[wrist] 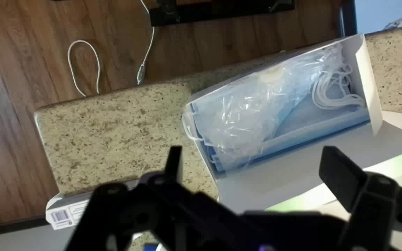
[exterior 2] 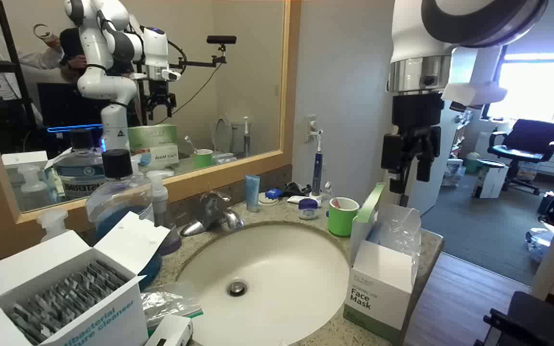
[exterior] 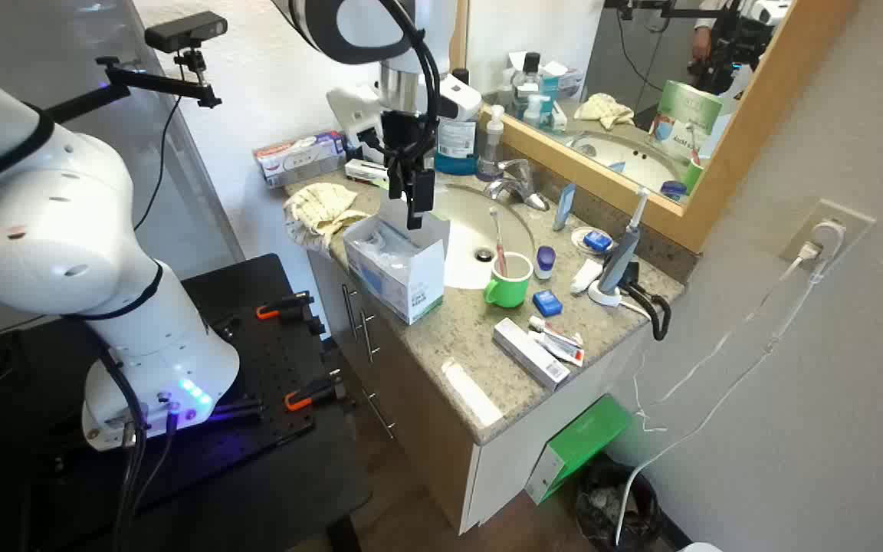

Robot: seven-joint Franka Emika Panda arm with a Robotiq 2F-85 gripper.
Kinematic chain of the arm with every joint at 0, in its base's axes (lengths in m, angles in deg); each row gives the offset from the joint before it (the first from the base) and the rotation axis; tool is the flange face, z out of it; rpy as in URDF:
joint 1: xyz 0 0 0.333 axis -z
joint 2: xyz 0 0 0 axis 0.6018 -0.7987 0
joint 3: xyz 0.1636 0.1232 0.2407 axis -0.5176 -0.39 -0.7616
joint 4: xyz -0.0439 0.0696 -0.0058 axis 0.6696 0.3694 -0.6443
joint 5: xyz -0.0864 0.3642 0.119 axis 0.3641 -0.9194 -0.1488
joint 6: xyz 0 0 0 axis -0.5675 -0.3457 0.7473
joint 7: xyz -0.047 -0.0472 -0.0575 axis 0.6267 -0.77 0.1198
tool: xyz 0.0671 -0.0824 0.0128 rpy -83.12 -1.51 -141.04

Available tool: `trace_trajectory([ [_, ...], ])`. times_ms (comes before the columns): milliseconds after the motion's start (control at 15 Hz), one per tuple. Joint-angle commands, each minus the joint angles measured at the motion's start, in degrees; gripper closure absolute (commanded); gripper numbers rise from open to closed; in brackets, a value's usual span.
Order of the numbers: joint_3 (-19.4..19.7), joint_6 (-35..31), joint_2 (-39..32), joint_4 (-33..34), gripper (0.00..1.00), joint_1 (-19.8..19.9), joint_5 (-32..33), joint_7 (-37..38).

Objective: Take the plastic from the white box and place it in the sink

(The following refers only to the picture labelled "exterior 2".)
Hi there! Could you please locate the white side cabinet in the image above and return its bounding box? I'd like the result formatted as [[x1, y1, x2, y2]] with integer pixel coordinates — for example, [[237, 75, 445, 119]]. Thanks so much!
[[473, 157, 510, 202]]

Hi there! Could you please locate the bright window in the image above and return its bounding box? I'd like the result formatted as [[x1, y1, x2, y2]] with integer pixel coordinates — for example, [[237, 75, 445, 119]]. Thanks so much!
[[487, 50, 554, 127]]

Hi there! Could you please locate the open white blue carton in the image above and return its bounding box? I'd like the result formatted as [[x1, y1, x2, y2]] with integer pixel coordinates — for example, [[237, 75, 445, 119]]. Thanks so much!
[[0, 209, 171, 346]]

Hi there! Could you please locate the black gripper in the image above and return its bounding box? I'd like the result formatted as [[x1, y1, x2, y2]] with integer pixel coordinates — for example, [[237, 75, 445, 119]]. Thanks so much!
[[389, 90, 446, 196]]

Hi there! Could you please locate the clear plastic bag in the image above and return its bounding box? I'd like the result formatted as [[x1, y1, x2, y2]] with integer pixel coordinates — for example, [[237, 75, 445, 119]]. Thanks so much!
[[371, 202, 425, 259]]

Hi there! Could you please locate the green mug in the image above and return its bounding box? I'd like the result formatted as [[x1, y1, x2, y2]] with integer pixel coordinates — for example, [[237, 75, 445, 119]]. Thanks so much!
[[325, 194, 362, 240]]

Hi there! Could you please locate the blue white oval case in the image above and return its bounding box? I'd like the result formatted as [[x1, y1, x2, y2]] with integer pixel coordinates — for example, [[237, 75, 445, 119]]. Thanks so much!
[[264, 184, 287, 202]]

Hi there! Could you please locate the dark blue office chair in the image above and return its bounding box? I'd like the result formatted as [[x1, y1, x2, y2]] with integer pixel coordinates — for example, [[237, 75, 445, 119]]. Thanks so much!
[[487, 117, 554, 196]]

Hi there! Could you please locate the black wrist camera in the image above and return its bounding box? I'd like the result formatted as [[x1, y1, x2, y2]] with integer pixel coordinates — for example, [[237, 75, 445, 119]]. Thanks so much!
[[381, 131, 402, 173]]

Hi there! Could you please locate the blue electric toothbrush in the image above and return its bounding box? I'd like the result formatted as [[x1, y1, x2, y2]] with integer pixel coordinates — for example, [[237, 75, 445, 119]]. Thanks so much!
[[306, 117, 325, 196]]

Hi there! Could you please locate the small jar with blue lid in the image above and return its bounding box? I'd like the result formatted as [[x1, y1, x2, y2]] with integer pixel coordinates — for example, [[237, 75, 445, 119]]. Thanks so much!
[[296, 196, 321, 223]]

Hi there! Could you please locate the small blue tube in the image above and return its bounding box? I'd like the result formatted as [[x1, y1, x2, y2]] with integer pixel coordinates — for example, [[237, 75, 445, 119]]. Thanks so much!
[[244, 173, 262, 213]]

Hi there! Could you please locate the wood framed wall mirror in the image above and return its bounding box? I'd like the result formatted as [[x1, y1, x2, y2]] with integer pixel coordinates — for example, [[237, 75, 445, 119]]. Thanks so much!
[[0, 0, 302, 227]]

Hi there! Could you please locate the white green face mask box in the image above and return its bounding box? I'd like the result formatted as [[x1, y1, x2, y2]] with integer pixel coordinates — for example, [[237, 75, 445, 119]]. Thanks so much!
[[343, 180, 446, 346]]

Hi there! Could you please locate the chrome faucet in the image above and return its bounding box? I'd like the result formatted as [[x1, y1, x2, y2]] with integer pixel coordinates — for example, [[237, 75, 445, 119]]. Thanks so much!
[[179, 188, 248, 238]]

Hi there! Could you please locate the small clear soap bottle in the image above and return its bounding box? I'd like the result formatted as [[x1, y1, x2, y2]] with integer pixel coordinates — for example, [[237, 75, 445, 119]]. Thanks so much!
[[144, 167, 171, 227]]

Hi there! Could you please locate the black robot table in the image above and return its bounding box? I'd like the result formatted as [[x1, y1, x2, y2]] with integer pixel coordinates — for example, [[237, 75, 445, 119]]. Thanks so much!
[[473, 290, 554, 346]]

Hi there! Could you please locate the white oval sink basin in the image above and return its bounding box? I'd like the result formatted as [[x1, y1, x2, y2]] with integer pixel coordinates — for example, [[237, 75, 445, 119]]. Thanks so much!
[[173, 221, 354, 346]]

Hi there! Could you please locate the clear plastic wrapper packet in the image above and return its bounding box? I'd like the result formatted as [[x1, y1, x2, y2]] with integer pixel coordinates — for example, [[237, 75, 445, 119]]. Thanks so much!
[[139, 290, 206, 330]]

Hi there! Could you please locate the small white package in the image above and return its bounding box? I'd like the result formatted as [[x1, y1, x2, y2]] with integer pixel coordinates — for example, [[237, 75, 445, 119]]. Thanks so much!
[[144, 311, 196, 346]]

